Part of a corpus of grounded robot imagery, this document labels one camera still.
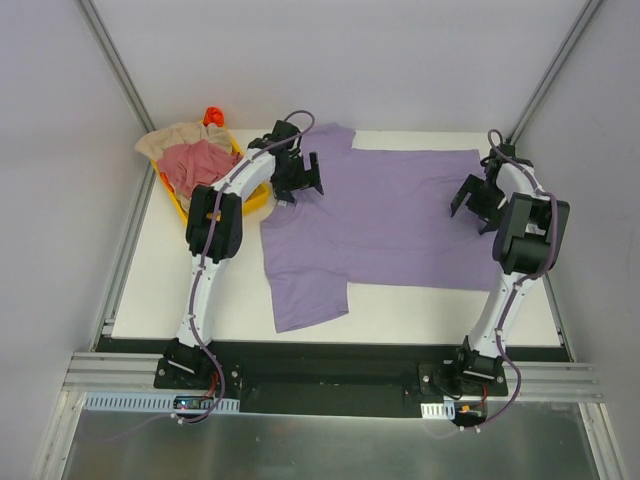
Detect right white cable duct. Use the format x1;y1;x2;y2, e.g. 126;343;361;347
420;401;456;421

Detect left white cable duct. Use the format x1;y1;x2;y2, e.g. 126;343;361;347
84;392;240;416

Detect white cable duct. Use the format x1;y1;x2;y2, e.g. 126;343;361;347
420;401;456;421
84;392;240;416

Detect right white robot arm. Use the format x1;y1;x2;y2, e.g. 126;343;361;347
450;142;570;395

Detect pink t-shirt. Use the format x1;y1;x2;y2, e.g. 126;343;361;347
158;140;242;199

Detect orange red cloth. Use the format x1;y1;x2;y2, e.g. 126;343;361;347
202;106;225;128

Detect beige t-shirt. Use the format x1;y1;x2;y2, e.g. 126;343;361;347
134;122;233;161

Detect purple t-shirt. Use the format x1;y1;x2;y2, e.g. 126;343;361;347
261;124;498;332

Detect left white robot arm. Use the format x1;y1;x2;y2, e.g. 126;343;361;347
154;110;324;389

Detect yellow plastic tray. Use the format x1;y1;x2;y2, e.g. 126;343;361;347
149;127;274;221

